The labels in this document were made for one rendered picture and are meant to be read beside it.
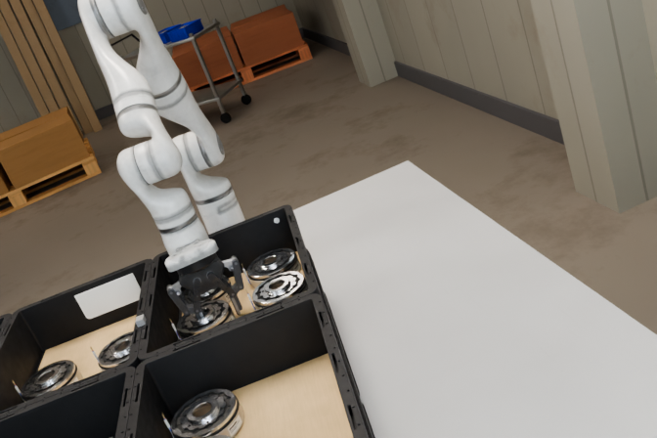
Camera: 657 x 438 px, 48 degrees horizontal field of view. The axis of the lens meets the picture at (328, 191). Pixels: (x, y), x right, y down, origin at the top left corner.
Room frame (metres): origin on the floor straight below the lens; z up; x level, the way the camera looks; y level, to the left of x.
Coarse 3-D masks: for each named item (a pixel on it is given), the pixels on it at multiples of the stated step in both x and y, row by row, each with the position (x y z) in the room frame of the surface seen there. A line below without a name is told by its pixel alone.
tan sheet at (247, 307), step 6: (300, 270) 1.30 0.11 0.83; (234, 282) 1.36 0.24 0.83; (246, 282) 1.34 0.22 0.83; (246, 288) 1.31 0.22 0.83; (252, 288) 1.30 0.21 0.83; (240, 294) 1.30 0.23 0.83; (246, 294) 1.29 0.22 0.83; (240, 300) 1.27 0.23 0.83; (246, 300) 1.26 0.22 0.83; (246, 306) 1.24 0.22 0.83; (252, 306) 1.23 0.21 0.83; (234, 312) 1.23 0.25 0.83; (246, 312) 1.22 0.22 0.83
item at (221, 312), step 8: (200, 304) 1.25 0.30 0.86; (208, 304) 1.24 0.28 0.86; (216, 304) 1.23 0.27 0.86; (224, 304) 1.22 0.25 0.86; (216, 312) 1.20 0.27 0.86; (224, 312) 1.19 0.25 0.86; (184, 320) 1.22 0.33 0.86; (208, 320) 1.18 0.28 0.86; (216, 320) 1.17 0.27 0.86; (184, 328) 1.18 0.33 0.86; (192, 328) 1.18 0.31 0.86; (200, 328) 1.16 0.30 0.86; (208, 328) 1.15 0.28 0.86
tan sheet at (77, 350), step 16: (128, 320) 1.37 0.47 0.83; (80, 336) 1.37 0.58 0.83; (96, 336) 1.35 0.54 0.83; (112, 336) 1.32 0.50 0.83; (48, 352) 1.36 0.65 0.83; (64, 352) 1.33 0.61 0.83; (80, 352) 1.31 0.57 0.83; (96, 352) 1.28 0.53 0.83; (80, 368) 1.24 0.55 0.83; (96, 368) 1.22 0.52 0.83
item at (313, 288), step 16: (288, 208) 1.38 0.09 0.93; (240, 224) 1.39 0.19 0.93; (160, 256) 1.38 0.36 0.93; (304, 256) 1.14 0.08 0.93; (304, 272) 1.09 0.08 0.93; (272, 304) 1.02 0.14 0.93; (240, 320) 1.01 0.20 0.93; (144, 336) 1.07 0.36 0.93; (192, 336) 1.01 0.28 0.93; (144, 352) 1.02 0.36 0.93; (160, 352) 1.00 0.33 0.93
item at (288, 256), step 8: (280, 248) 1.36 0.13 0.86; (288, 248) 1.35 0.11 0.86; (264, 256) 1.36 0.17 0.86; (288, 256) 1.32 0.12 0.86; (256, 264) 1.33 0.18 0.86; (280, 264) 1.29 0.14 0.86; (288, 264) 1.28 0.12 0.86; (248, 272) 1.31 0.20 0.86; (256, 272) 1.31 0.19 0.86; (264, 272) 1.29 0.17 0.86; (272, 272) 1.27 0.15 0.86; (280, 272) 1.27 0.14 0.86
